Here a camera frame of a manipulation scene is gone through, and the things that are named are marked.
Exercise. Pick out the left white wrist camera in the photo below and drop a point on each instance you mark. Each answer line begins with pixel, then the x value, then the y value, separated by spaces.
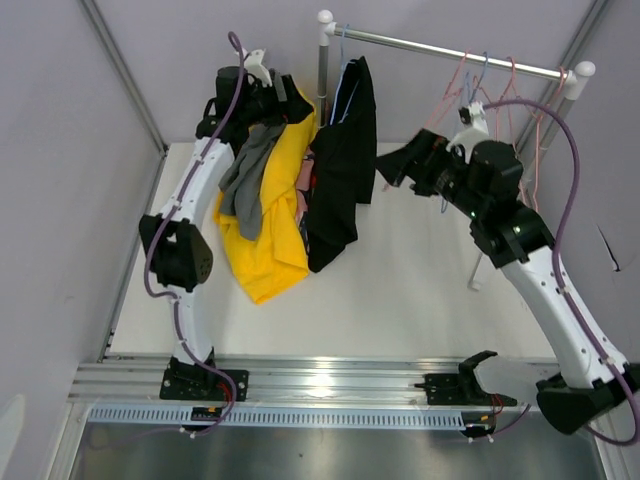
pixel 256 67

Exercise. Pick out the grey shorts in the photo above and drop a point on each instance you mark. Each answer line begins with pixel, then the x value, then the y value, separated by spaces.
pixel 241 183

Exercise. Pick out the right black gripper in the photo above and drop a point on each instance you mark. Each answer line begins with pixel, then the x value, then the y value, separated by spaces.
pixel 428 150

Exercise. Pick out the pink hanger of orange shorts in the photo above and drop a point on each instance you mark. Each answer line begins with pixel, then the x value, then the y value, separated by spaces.
pixel 532 146

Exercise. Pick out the pink patterned shorts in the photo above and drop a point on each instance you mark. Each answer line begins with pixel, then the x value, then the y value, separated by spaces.
pixel 303 191

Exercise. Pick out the black shorts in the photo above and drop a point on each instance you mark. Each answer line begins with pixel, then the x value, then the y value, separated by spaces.
pixel 344 156

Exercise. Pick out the yellow shorts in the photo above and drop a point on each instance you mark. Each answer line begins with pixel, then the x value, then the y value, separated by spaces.
pixel 277 259

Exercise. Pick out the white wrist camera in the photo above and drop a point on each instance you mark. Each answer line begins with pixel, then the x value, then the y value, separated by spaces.
pixel 475 129
pixel 256 67

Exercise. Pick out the metal clothes rack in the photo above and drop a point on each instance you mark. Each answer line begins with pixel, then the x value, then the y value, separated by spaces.
pixel 578 72

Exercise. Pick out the pink hanger of grey shorts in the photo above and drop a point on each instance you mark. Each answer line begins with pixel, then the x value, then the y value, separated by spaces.
pixel 448 98

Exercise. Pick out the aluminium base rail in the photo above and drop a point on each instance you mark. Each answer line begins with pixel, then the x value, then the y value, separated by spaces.
pixel 315 392

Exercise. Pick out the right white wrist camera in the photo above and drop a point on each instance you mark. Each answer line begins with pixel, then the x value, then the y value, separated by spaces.
pixel 475 129

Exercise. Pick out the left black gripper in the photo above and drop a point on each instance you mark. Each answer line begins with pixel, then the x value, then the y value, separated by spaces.
pixel 294 110

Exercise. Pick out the blue hanger of yellow shorts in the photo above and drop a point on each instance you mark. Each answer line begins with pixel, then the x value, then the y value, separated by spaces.
pixel 469 95

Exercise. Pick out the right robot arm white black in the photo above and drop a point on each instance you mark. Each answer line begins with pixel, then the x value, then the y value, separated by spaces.
pixel 594 376

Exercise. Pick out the pink hanger of patterned shorts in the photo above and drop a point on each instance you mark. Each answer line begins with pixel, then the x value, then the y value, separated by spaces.
pixel 510 92

